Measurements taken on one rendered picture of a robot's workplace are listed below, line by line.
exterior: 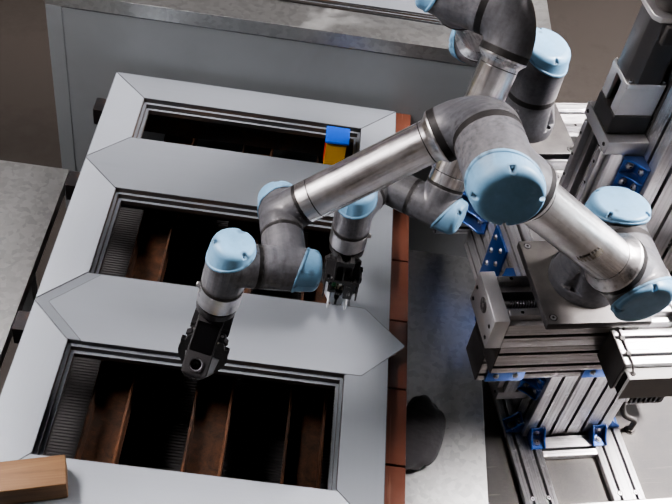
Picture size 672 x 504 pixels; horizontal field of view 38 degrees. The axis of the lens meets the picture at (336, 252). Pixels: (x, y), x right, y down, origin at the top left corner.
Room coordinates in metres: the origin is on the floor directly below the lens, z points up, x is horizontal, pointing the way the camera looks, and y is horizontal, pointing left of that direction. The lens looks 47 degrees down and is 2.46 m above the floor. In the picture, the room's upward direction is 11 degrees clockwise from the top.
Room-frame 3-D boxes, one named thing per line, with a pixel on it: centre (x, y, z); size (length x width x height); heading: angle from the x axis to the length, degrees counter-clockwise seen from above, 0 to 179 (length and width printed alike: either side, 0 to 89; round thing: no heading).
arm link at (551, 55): (1.87, -0.37, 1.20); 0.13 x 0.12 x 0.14; 68
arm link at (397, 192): (1.43, -0.07, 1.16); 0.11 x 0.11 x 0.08; 68
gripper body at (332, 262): (1.34, -0.02, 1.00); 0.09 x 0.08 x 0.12; 4
